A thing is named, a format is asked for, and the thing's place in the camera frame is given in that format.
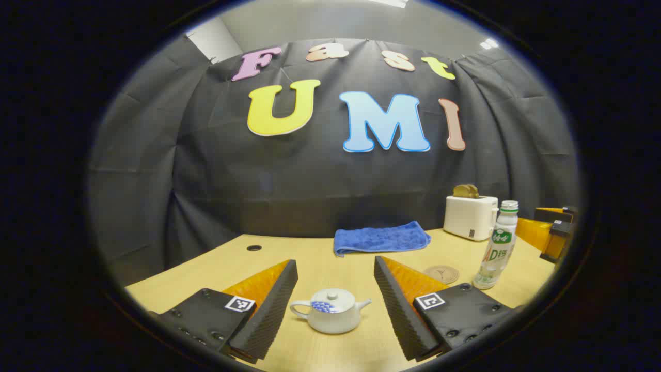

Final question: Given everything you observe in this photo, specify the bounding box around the white ceramic teacup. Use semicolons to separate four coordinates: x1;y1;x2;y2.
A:
289;288;372;335

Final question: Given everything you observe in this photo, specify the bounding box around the white plastic water bottle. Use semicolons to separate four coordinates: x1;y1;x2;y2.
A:
473;200;520;290

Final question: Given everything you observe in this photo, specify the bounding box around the round brown coaster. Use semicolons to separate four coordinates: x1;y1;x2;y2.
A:
423;265;460;285

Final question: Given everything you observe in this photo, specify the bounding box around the black backdrop cloth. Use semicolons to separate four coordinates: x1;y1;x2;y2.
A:
88;36;581;287

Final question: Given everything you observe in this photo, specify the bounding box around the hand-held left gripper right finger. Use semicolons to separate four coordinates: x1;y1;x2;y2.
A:
373;255;517;362

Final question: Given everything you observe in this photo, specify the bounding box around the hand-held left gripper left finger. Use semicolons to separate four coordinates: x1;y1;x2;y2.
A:
150;259;299;365

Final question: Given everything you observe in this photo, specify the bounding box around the blue towel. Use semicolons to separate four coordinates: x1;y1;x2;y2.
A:
333;221;432;258

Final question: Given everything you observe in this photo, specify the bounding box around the white toaster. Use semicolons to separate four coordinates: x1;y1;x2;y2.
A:
443;195;499;242

